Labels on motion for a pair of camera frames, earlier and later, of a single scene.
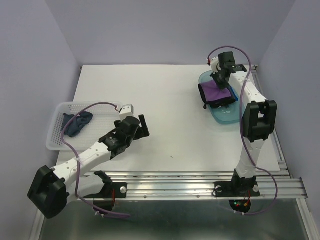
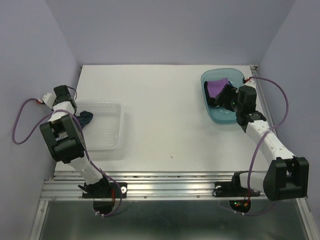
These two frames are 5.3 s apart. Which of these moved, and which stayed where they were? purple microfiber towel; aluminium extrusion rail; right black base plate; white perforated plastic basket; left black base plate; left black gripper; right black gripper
Moved: purple microfiber towel; right black gripper; left black gripper
Stayed: white perforated plastic basket; left black base plate; right black base plate; aluminium extrusion rail
